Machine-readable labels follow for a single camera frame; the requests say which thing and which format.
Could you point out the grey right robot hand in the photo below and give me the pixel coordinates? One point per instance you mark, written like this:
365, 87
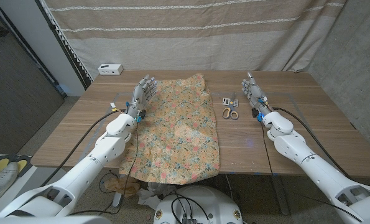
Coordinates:
255, 95

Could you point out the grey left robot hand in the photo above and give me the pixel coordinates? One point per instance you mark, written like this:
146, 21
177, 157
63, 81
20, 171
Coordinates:
139, 96

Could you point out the floral orange fabric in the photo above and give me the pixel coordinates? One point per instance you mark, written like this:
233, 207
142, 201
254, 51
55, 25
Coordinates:
178, 130

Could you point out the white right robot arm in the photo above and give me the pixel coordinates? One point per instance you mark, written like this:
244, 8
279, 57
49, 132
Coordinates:
312, 168

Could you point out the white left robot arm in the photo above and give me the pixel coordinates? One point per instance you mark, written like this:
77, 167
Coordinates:
88, 165

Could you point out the small white calculator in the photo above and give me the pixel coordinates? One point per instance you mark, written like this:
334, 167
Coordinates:
225, 101

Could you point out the crumpled brown paper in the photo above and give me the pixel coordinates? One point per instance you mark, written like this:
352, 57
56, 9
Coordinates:
122, 186

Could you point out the crumpled white paper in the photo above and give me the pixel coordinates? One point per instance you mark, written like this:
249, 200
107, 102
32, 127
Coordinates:
149, 199

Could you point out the white power strip box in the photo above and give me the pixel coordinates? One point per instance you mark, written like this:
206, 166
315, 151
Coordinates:
110, 69

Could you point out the beige striped curtain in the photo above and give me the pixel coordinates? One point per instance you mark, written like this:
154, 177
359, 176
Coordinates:
187, 40

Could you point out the grey table leg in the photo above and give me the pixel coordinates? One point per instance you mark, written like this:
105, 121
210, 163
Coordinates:
279, 196
117, 199

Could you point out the white robot torso base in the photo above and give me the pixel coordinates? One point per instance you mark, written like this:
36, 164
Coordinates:
215, 202

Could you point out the dark wooden door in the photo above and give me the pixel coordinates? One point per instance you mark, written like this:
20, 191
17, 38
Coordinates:
16, 93

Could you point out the black torso connector block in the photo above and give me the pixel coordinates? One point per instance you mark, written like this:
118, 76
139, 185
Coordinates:
189, 221

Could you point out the white grey floor platform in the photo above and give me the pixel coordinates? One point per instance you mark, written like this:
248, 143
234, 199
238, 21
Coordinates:
29, 180

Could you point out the black metal frame post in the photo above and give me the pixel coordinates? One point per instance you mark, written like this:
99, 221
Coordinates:
74, 62

